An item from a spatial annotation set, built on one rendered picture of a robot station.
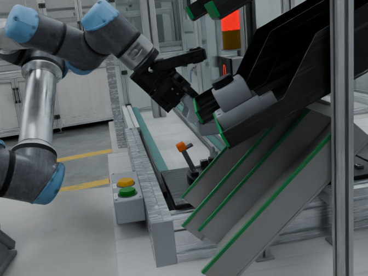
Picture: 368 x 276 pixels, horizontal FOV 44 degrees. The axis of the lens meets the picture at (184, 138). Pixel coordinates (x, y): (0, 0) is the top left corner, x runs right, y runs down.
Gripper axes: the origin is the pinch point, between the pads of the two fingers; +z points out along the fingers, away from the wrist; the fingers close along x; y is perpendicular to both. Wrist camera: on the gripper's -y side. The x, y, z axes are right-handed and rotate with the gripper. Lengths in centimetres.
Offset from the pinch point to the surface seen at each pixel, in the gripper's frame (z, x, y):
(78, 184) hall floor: 45, -296, 121
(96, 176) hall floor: 56, -311, 109
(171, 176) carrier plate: 5.5, -6.4, 18.8
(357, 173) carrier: 32.4, 10.3, -12.3
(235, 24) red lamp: -6.7, -16.8, -21.2
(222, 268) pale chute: 1, 48, 16
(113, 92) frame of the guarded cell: -11, -82, 19
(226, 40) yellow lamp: -5.3, -17.5, -16.7
